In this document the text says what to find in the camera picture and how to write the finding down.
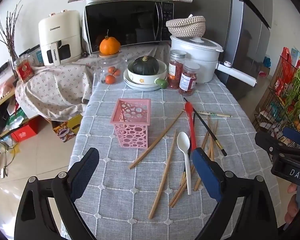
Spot person's right hand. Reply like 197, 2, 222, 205
284, 183, 298, 227

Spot black microwave oven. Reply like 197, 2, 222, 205
84, 0, 175, 55

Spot red tin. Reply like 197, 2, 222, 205
14, 57, 35, 83

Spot white air fryer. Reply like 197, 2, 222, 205
38, 10, 82, 66

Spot red long-handled spoon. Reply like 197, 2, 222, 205
184, 102, 197, 150

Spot grey refrigerator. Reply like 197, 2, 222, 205
213, 0, 275, 101

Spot yellow patterned box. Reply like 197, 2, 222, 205
52, 114, 83, 143

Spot pink perforated utensil basket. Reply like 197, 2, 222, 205
109, 99, 152, 148

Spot bunch of green vegetables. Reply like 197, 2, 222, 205
284, 67, 300, 117

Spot dried bare branches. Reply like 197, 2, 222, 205
0, 0, 23, 61

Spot black wire rack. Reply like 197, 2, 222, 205
252, 54, 300, 148

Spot dark green kabocha squash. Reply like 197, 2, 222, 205
132, 56, 161, 76

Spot clear glass jar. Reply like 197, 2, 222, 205
91, 52, 128, 85

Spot white pot lid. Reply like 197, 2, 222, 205
170, 35, 224, 53

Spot red plastic bag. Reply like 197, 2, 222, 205
274, 47, 293, 96

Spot white bowl with green handle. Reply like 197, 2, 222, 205
127, 60, 169, 90

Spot white electric pot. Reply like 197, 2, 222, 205
170, 35, 257, 88

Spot light blue box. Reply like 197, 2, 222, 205
27, 47, 44, 67

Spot white plastic spoon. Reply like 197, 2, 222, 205
177, 132, 192, 195

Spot wooden shelf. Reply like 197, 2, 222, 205
0, 86, 19, 145

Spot wooden chopstick with green print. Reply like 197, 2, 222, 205
182, 110, 232, 118

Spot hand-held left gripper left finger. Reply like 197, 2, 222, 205
14, 147, 100, 240

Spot woven rope basket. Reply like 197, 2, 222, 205
165, 14, 206, 38

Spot red cardboard box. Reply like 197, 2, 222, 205
10, 124, 40, 143

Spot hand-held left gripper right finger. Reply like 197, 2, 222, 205
190, 148, 280, 240

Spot large orange fruit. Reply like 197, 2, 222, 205
99, 29, 121, 56

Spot black chopstick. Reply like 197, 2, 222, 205
184, 98, 227, 156
182, 113, 196, 180

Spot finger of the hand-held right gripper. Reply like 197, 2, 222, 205
255, 132, 292, 157
282, 127, 300, 155

